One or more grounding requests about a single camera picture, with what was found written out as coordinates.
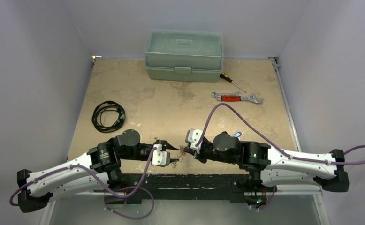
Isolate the silver metal key holder plate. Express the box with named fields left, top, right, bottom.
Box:
left=170, top=144, right=188, bottom=169

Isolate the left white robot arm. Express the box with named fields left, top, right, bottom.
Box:
left=9, top=129, right=176, bottom=213

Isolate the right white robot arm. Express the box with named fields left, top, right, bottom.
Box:
left=184, top=129, right=350, bottom=192

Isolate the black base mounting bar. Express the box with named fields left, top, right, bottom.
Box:
left=93, top=173, right=278, bottom=205

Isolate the silver open-end wrench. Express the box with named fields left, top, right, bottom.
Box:
left=210, top=91, right=241, bottom=101

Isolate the black yellow screwdriver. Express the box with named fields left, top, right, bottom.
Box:
left=220, top=72, right=247, bottom=93

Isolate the green plastic toolbox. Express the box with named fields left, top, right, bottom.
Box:
left=144, top=30, right=223, bottom=83

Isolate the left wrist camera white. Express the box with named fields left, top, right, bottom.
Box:
left=152, top=144, right=170, bottom=167

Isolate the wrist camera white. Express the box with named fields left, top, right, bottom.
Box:
left=185, top=129, right=203, bottom=153
left=152, top=144, right=170, bottom=167

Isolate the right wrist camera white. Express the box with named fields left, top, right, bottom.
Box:
left=185, top=129, right=203, bottom=153

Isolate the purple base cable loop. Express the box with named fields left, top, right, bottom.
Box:
left=103, top=186, right=154, bottom=220

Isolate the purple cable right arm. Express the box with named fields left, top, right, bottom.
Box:
left=195, top=103, right=365, bottom=165

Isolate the coiled black cable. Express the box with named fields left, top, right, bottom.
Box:
left=91, top=100, right=126, bottom=134

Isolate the red handled adjustable wrench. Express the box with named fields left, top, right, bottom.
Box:
left=215, top=94, right=263, bottom=104

